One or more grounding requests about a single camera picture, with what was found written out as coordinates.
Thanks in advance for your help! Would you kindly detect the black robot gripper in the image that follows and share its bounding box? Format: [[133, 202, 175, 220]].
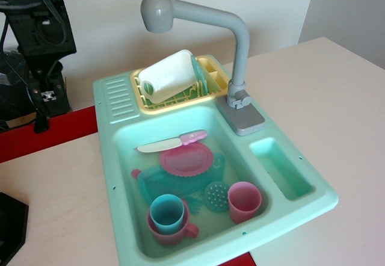
[[1, 0, 76, 117]]

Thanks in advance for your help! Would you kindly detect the grey toy faucet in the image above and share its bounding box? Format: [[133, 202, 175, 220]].
[[140, 0, 265, 136]]

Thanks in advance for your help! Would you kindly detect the black bag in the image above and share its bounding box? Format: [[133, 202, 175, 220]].
[[1, 49, 35, 121]]

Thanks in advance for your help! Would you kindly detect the black object bottom left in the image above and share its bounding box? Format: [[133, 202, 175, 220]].
[[1, 193, 29, 265]]

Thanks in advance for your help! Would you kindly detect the teal toy tray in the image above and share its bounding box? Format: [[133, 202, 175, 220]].
[[131, 153, 226, 204]]

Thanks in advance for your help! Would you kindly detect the teal plate in rack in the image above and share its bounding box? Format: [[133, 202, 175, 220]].
[[191, 55, 208, 96]]

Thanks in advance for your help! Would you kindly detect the pink scalloped plate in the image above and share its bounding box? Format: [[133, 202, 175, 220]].
[[159, 143, 214, 177]]

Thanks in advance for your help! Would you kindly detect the yellow dish rack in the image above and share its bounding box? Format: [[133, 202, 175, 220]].
[[130, 55, 230, 115]]

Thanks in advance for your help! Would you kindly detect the mint green toy sink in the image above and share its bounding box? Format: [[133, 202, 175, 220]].
[[93, 71, 338, 265]]

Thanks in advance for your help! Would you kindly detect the blue toy cup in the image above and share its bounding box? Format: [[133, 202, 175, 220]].
[[150, 194, 185, 235]]

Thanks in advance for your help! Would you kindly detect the teal toy fork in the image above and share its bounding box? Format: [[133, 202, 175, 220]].
[[182, 197, 203, 215]]

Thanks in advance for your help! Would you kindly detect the teal strainer disc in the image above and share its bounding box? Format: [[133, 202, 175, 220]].
[[204, 181, 229, 212]]

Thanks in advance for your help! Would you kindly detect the pink toy mug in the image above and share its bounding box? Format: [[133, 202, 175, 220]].
[[146, 200, 200, 246]]

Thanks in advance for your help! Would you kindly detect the pink toy tumbler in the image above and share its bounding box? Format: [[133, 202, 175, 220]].
[[228, 181, 262, 224]]

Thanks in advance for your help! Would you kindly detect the toy knife pink handle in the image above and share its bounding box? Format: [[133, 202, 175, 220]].
[[135, 130, 208, 153]]

